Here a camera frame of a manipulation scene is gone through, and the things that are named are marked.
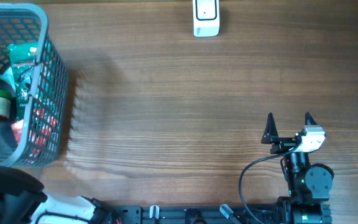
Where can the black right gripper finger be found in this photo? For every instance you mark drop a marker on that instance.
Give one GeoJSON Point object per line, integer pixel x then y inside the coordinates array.
{"type": "Point", "coordinates": [309, 119]}
{"type": "Point", "coordinates": [270, 135]}

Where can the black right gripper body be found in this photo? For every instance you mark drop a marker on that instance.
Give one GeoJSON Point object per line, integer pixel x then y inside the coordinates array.
{"type": "Point", "coordinates": [283, 145]}

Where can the red stick packet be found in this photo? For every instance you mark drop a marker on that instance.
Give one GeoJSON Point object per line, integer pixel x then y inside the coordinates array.
{"type": "Point", "coordinates": [44, 123]}

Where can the small red white packet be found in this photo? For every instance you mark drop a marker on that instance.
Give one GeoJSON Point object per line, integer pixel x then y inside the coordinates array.
{"type": "Point", "coordinates": [17, 130]}

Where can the green 3M product pouch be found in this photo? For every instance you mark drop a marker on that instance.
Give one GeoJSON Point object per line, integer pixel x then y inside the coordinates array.
{"type": "Point", "coordinates": [22, 58]}

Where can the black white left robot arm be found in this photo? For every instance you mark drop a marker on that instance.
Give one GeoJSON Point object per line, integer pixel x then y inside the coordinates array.
{"type": "Point", "coordinates": [24, 200]}

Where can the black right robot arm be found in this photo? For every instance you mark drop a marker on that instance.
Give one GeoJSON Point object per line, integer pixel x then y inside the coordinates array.
{"type": "Point", "coordinates": [308, 184]}

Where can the white barcode scanner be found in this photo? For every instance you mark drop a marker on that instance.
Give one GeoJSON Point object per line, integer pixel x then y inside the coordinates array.
{"type": "Point", "coordinates": [206, 18]}

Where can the pale teal flat packet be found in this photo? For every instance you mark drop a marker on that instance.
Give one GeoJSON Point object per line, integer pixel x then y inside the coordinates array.
{"type": "Point", "coordinates": [8, 77]}

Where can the grey plastic mesh basket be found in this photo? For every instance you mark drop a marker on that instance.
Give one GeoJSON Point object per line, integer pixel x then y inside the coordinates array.
{"type": "Point", "coordinates": [28, 23]}

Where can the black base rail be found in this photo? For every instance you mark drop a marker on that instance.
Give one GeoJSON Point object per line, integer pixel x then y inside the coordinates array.
{"type": "Point", "coordinates": [262, 213]}

